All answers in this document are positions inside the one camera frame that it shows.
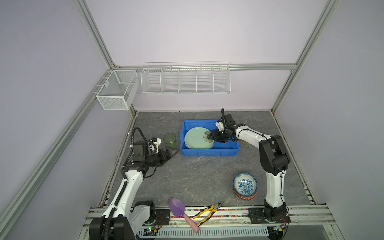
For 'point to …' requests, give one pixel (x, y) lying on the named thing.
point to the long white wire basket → (186, 78)
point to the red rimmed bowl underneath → (245, 198)
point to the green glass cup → (170, 139)
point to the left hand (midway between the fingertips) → (174, 155)
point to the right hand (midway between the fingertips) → (211, 139)
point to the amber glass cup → (244, 141)
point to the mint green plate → (193, 138)
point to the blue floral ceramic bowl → (245, 184)
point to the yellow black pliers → (214, 208)
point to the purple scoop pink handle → (178, 208)
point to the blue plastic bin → (231, 148)
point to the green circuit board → (150, 232)
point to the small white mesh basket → (118, 90)
